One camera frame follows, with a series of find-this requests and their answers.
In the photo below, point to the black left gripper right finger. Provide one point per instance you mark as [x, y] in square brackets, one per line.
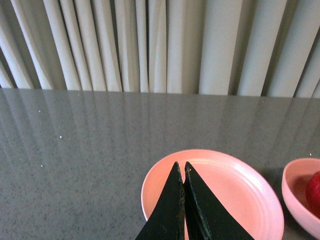
[206, 218]

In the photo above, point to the pink bowl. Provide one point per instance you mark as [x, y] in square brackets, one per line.
[295, 178]

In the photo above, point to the white pleated curtain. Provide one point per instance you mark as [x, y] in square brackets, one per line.
[211, 47]

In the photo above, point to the red apple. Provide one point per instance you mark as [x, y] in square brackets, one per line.
[312, 194]

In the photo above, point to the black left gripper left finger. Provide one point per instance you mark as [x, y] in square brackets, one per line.
[167, 221]

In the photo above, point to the pink plate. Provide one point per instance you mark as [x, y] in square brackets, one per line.
[246, 195]

